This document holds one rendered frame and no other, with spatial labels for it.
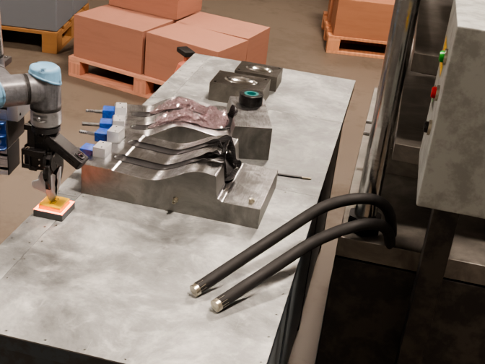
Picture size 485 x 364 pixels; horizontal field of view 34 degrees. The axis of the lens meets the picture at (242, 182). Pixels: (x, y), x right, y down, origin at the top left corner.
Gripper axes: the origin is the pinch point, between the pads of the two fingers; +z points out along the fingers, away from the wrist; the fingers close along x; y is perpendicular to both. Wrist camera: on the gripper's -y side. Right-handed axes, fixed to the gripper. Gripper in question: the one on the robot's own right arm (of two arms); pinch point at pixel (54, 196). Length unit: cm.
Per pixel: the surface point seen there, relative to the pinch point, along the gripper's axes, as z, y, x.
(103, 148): -7.2, -5.8, -18.7
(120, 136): -6.0, -6.2, -30.4
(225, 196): -1.4, -41.8, -15.6
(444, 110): -45, -90, 11
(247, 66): -1, -23, -127
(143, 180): -3.2, -19.6, -12.5
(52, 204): 1.2, -0.3, 2.0
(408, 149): -18, -87, -30
